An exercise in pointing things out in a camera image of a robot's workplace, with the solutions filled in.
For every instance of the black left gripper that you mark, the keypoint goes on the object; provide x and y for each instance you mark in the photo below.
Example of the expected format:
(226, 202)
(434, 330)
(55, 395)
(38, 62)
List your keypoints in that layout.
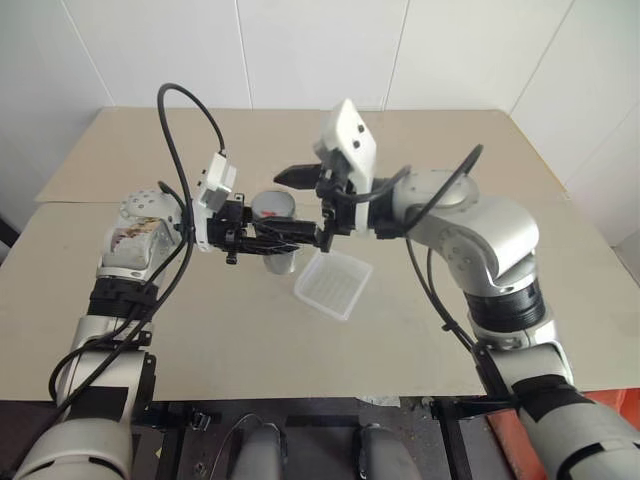
(227, 225)

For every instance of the clear plastic box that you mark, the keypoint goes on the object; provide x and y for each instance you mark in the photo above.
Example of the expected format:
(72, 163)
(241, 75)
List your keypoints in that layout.
(332, 286)

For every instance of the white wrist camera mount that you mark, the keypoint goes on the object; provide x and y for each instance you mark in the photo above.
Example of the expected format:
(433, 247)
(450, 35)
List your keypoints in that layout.
(352, 135)
(219, 176)

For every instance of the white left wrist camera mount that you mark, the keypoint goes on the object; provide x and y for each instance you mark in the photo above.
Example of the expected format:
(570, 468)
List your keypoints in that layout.
(219, 176)

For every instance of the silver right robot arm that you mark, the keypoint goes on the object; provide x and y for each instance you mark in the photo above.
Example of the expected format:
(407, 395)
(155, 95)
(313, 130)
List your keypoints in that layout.
(500, 235)

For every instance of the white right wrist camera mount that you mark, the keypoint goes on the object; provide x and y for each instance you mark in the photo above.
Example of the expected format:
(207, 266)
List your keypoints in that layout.
(352, 135)

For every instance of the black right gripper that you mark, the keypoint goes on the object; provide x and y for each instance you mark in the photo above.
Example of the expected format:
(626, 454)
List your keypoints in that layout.
(331, 200)

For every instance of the black metal frame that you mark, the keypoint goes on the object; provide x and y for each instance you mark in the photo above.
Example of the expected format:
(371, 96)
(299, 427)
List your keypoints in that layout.
(320, 430)

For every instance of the dark object at wall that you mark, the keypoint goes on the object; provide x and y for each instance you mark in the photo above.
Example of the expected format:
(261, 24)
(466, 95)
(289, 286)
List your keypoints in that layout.
(7, 227)

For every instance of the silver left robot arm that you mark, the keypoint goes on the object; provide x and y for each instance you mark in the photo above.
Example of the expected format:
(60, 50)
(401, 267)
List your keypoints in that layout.
(120, 345)

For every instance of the gray rounded shape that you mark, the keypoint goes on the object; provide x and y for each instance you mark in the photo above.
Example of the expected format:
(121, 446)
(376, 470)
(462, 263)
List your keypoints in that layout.
(375, 452)
(260, 452)

